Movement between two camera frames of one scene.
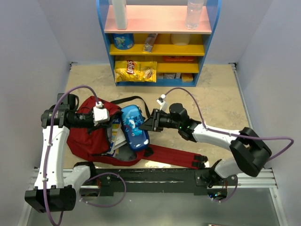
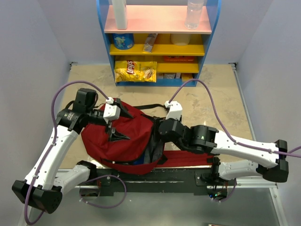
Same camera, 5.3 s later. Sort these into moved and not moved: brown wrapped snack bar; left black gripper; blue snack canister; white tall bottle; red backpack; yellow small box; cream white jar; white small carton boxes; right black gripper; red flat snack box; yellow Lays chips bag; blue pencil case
Moved: right black gripper; left black gripper; blue pencil case; red backpack
Not moved: brown wrapped snack bar; cream white jar; yellow Lays chips bag; yellow small box; red flat snack box; white small carton boxes; white tall bottle; blue snack canister
